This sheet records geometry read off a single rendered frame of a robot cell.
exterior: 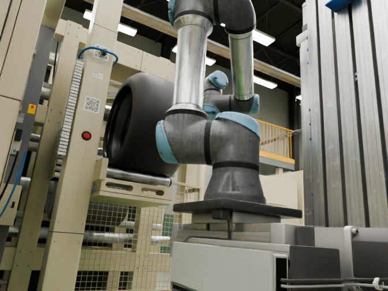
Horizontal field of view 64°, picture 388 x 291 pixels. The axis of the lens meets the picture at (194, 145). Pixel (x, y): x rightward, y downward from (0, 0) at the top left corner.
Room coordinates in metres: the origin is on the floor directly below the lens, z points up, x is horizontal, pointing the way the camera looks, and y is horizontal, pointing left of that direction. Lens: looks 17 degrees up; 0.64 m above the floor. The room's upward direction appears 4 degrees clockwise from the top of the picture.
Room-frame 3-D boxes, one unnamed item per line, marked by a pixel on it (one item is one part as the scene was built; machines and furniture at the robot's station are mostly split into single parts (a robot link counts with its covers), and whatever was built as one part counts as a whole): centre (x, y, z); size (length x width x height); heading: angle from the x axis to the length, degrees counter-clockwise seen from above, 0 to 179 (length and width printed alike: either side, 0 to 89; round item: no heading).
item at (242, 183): (0.76, -0.11, 0.77); 0.15 x 0.15 x 0.10
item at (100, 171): (1.51, 0.48, 0.90); 0.40 x 0.03 x 0.10; 31
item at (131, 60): (1.93, 0.38, 1.71); 0.61 x 0.25 x 0.15; 121
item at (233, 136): (0.77, -0.10, 0.88); 0.13 x 0.12 x 0.14; 77
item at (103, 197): (1.61, 0.33, 0.80); 0.37 x 0.36 x 0.02; 31
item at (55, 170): (1.82, 0.72, 1.05); 0.20 x 0.15 x 0.30; 121
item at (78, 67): (1.39, 0.60, 1.19); 0.05 x 0.04 x 0.48; 31
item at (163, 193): (1.49, 0.26, 0.83); 0.36 x 0.09 x 0.06; 121
